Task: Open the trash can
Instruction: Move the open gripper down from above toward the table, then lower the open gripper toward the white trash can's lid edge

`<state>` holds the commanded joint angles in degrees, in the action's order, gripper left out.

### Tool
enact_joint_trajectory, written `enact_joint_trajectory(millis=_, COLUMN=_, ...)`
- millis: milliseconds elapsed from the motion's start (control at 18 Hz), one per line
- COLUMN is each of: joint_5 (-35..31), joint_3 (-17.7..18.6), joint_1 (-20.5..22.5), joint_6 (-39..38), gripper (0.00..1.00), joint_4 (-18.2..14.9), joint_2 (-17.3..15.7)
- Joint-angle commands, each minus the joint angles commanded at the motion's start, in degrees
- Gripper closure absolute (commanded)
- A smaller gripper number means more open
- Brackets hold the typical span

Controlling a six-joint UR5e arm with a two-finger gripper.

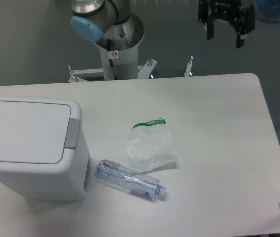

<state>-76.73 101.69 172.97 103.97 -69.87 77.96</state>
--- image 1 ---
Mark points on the white push-lid trash can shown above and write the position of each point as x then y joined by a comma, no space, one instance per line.
43,151

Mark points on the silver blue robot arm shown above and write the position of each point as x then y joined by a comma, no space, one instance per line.
112,26

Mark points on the crushed clear plastic bottle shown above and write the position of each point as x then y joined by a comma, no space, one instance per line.
129,179

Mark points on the clear plastic bag green strip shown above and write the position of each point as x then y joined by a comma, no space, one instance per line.
149,146

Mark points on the blue water jug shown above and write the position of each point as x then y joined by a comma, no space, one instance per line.
267,10

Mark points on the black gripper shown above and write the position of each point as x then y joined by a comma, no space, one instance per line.
242,19

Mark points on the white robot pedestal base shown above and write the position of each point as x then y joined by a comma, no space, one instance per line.
116,65

